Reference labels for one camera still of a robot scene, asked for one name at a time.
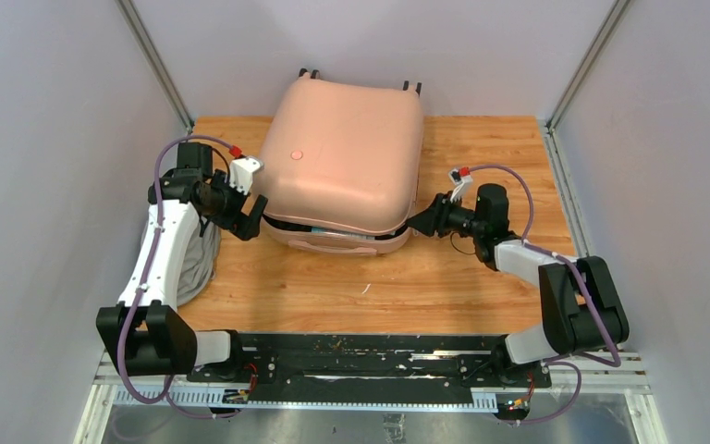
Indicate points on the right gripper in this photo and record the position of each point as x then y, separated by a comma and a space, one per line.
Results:
434, 218

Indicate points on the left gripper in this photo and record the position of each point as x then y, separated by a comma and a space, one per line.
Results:
244, 228

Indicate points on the pink hard-shell suitcase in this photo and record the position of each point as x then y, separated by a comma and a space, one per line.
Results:
341, 166

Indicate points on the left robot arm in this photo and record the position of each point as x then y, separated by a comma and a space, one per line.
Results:
143, 332

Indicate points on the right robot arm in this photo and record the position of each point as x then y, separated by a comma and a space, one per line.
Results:
581, 312

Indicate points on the grey cloth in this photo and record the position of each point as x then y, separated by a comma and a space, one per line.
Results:
197, 267

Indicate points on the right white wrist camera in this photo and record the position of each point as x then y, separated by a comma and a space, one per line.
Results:
462, 181

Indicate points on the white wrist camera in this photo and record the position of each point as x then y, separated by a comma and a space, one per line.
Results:
242, 170
462, 181

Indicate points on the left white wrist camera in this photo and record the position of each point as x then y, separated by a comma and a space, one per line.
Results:
242, 170

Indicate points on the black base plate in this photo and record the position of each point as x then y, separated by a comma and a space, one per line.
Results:
374, 372

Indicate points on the aluminium frame rail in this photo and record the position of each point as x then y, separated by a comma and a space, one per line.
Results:
619, 409

